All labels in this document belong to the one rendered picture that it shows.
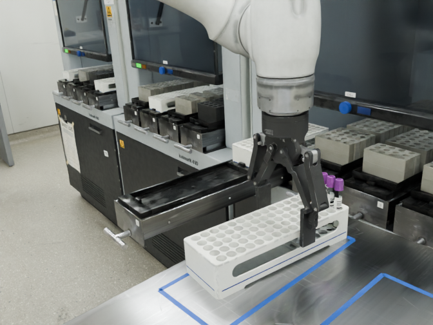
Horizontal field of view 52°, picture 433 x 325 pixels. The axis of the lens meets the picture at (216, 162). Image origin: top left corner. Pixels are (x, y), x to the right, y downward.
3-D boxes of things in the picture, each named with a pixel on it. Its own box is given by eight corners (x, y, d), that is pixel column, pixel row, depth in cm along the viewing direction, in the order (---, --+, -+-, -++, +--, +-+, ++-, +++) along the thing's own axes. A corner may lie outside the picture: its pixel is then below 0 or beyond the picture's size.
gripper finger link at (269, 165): (274, 149, 72) (270, 142, 73) (252, 189, 80) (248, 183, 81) (292, 144, 74) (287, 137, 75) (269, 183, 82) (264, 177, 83)
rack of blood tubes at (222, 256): (309, 216, 90) (310, 189, 88) (348, 236, 82) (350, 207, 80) (184, 270, 75) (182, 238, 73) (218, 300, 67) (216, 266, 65)
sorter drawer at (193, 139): (305, 109, 201) (306, 89, 198) (330, 114, 191) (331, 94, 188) (171, 147, 161) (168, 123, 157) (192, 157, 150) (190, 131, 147)
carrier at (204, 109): (221, 123, 156) (220, 107, 154) (216, 124, 155) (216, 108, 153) (202, 117, 165) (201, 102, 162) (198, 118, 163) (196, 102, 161)
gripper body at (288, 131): (250, 109, 72) (251, 162, 75) (285, 119, 65) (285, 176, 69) (284, 100, 76) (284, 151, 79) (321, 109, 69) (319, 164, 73)
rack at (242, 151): (303, 140, 140) (304, 121, 138) (328, 147, 133) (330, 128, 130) (231, 164, 124) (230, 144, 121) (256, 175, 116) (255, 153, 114)
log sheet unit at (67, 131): (66, 164, 287) (57, 111, 274) (83, 176, 266) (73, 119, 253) (63, 165, 285) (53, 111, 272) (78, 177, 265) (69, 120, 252)
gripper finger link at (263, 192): (258, 188, 80) (256, 187, 80) (259, 222, 82) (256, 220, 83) (270, 184, 81) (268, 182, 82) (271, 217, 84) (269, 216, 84)
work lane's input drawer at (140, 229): (306, 156, 146) (307, 129, 143) (340, 167, 136) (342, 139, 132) (100, 232, 106) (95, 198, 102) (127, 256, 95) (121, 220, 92)
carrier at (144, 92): (156, 102, 190) (154, 89, 188) (151, 104, 189) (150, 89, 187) (142, 98, 199) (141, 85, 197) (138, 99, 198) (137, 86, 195)
